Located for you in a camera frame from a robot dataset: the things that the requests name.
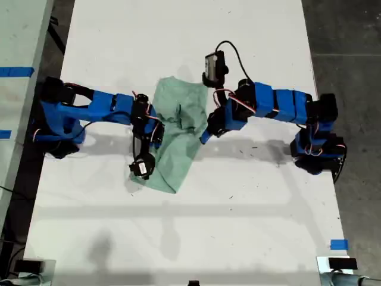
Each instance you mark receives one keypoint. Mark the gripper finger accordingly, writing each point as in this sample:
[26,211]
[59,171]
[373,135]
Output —
[205,137]
[154,145]

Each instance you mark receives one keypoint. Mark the pale green T-shirt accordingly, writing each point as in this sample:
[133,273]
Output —
[178,143]

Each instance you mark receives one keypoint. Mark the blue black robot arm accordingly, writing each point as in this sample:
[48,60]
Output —
[104,104]
[276,101]

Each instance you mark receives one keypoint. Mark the black stand leg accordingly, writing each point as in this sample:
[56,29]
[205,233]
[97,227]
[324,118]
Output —
[56,32]

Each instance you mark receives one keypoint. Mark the small black box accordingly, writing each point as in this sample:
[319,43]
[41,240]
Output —
[193,283]
[28,265]
[342,263]

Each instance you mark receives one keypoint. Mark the long blue tape strip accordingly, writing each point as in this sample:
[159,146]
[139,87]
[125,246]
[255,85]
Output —
[16,72]

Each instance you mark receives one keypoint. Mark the silver metal plate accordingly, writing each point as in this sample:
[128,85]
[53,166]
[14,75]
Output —
[323,263]
[49,268]

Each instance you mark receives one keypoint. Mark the blue tape patch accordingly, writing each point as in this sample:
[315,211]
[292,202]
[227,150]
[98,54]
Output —
[339,245]

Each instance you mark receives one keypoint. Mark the camera black stalk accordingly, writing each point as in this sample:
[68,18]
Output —
[217,96]
[143,147]

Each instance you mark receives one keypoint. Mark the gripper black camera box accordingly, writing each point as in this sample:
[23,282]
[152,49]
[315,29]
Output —
[212,67]
[143,168]

